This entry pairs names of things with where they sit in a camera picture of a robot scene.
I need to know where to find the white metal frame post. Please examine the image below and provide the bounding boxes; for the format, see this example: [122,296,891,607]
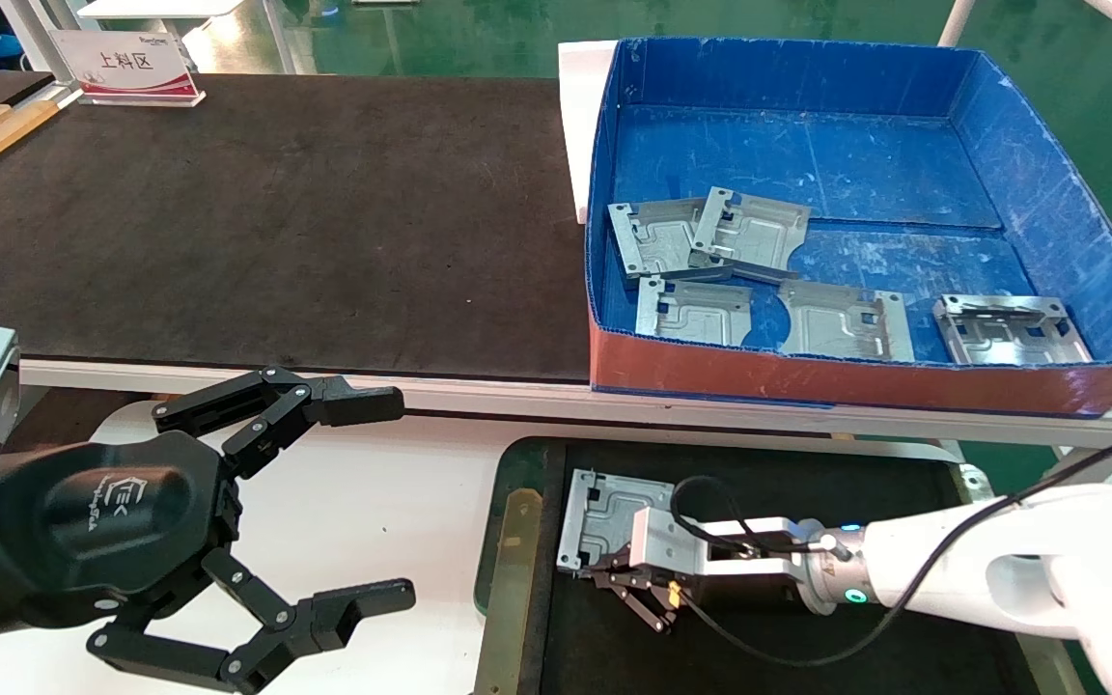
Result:
[0,0,84,97]

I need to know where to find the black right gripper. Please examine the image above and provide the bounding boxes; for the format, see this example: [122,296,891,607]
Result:
[577,552,808,635]

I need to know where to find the white and red sign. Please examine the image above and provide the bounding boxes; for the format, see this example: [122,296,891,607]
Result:
[47,29,207,108]

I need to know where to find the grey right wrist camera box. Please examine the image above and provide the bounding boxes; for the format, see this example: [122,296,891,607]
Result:
[631,507,822,592]

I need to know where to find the black rubber table mat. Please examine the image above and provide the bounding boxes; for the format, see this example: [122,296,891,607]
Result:
[0,69,596,384]

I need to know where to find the stamped sheet metal part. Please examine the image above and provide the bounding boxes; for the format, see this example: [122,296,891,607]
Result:
[932,294,1093,366]
[608,198,736,286]
[635,276,753,348]
[688,187,812,286]
[776,280,914,363]
[556,469,678,577]

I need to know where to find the white background table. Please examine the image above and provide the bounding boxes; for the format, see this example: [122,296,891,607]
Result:
[78,0,246,22]

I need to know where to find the black tray with brass rim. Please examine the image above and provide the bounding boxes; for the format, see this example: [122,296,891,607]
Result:
[472,436,1088,695]

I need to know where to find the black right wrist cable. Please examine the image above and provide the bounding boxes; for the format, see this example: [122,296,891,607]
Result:
[669,434,1112,669]

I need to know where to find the blue box with orange side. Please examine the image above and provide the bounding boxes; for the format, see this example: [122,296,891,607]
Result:
[583,37,1112,418]

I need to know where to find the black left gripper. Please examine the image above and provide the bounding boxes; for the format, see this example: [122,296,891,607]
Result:
[0,366,417,694]

